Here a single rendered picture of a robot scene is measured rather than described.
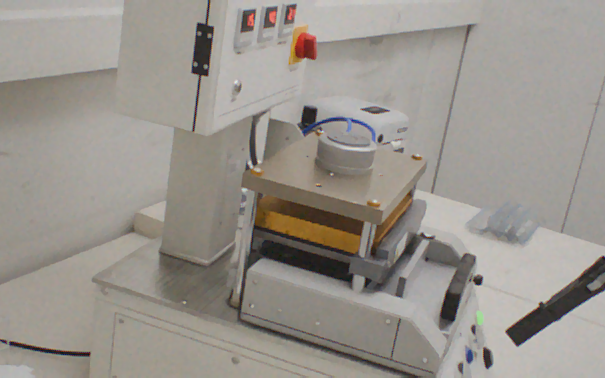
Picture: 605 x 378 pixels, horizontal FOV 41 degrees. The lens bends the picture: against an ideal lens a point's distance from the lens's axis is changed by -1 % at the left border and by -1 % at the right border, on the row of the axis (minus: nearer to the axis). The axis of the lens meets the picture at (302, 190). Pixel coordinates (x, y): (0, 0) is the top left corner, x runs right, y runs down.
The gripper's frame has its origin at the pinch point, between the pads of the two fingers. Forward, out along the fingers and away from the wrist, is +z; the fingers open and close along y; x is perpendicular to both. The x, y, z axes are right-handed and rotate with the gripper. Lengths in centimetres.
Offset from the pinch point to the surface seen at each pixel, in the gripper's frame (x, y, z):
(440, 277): -13.2, 9.3, 2.8
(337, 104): -66, -79, 29
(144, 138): -72, -16, 44
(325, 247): -24.6, 26.8, 5.7
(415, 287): -14.1, 15.2, 4.3
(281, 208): -32.2, 26.6, 7.4
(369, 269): -18.8, 29.5, 1.5
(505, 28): -81, -228, 2
